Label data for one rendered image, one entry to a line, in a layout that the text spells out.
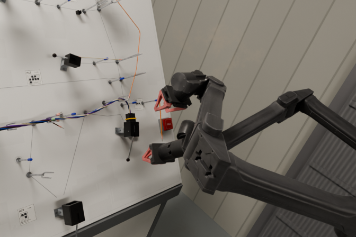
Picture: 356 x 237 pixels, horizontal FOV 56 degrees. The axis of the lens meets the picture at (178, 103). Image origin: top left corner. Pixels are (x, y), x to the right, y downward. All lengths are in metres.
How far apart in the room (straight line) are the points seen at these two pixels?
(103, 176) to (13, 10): 0.63
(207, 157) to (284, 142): 1.77
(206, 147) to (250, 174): 0.09
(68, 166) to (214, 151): 0.69
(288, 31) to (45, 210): 1.76
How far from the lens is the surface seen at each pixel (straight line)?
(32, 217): 1.15
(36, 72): 1.18
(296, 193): 0.68
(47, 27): 1.24
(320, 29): 2.24
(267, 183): 0.65
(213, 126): 0.66
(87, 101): 1.25
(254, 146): 2.47
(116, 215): 1.32
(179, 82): 0.99
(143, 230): 1.72
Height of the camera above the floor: 1.80
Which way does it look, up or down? 24 degrees down
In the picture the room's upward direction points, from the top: 22 degrees clockwise
